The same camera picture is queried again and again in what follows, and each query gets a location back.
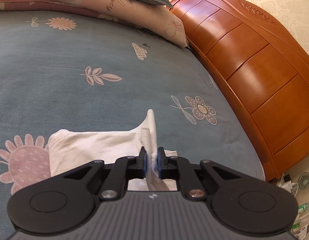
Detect pink floral folded quilt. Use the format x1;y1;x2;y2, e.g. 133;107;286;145
0;0;187;48

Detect small white fan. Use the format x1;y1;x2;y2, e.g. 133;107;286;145
298;175;309;193

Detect white printed t-shirt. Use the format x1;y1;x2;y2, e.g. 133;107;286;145
48;109;178;193

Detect blue floral bed sheet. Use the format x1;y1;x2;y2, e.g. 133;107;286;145
0;10;266;198

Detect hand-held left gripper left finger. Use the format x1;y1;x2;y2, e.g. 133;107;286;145
64;147;147;200

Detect wooden bed headboard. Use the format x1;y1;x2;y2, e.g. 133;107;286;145
169;0;309;182

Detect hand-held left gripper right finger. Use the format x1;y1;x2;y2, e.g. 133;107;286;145
157;147;245;200

